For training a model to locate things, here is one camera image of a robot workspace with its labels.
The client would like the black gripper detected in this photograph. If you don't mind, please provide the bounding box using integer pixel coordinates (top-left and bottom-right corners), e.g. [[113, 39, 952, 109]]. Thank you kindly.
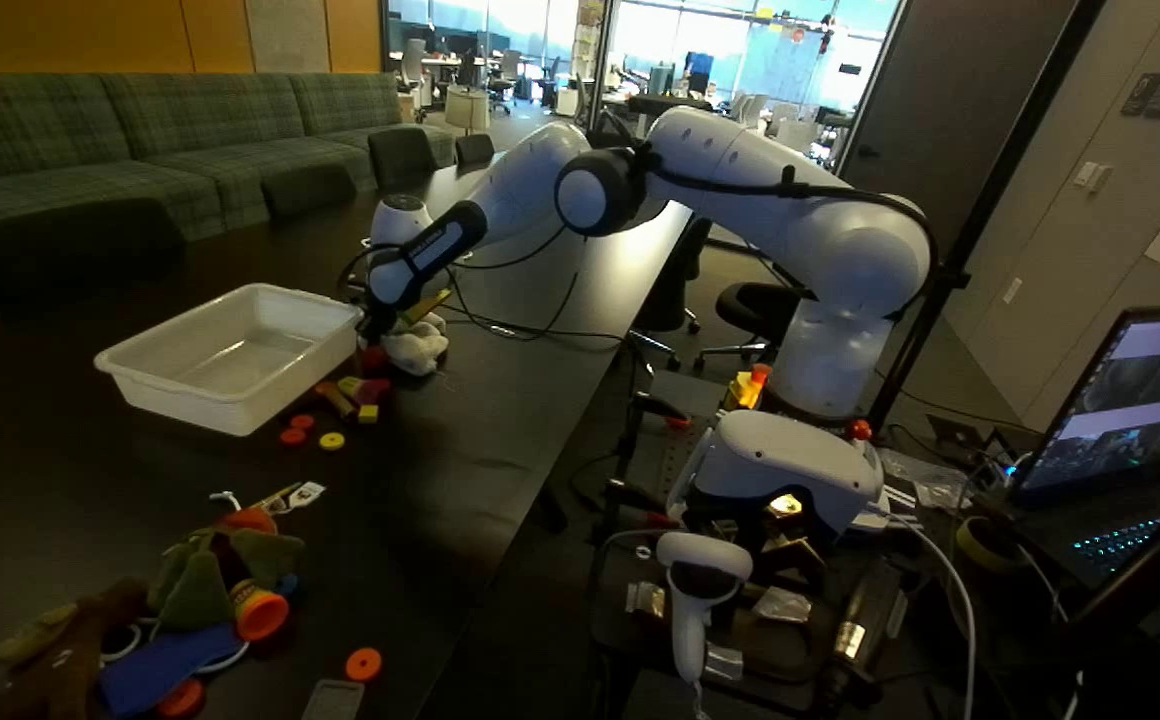
[[354, 299, 403, 346]]

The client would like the white towel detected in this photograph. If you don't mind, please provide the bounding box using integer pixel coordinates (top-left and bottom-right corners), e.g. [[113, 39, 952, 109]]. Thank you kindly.
[[378, 310, 446, 380]]

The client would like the yellow toy disc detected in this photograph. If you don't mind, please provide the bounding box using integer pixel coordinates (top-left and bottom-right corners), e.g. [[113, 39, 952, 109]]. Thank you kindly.
[[316, 433, 347, 450]]

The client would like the orange toy cup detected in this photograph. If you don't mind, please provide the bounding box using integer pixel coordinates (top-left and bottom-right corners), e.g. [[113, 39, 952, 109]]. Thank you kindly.
[[232, 582, 293, 642]]

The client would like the red toy disc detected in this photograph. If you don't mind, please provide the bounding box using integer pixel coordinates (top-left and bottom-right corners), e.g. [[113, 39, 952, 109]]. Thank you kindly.
[[345, 649, 383, 682]]

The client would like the dark rectangular block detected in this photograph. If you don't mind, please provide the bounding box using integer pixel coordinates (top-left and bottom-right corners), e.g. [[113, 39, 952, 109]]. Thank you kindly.
[[299, 681, 364, 720]]

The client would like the blue toy plate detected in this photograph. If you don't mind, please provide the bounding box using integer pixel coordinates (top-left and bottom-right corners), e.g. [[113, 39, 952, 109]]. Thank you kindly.
[[98, 622, 244, 720]]

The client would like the brown plush toy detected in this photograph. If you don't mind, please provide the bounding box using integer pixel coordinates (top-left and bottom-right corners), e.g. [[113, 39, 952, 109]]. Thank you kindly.
[[0, 580, 147, 720]]

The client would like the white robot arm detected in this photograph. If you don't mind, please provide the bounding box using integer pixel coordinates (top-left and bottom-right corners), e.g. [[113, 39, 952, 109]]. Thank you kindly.
[[359, 102, 933, 421]]

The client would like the clear plastic bin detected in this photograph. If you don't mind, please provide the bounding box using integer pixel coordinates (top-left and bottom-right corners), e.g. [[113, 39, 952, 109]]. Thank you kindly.
[[97, 282, 359, 436]]

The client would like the green plaid sofa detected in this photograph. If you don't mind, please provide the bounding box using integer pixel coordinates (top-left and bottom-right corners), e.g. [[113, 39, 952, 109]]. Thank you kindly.
[[0, 73, 444, 314]]

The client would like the white VR controller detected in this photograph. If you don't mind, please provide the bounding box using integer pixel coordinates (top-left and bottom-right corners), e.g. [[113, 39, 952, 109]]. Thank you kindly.
[[655, 530, 750, 688]]

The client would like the open laptop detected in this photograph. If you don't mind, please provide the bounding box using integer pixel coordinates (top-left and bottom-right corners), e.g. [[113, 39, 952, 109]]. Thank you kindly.
[[1009, 309, 1160, 631]]

